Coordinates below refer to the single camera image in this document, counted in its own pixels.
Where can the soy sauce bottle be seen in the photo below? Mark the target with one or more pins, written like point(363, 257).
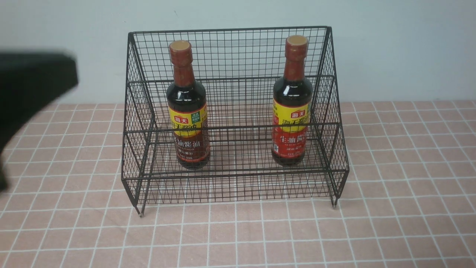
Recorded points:
point(292, 95)
point(187, 106)

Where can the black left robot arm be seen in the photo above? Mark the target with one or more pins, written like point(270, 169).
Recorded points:
point(29, 82)

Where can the pink checkered tablecloth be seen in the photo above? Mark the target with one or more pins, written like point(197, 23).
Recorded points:
point(409, 201)

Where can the black wire shelf rack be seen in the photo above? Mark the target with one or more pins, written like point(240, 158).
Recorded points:
point(238, 69)

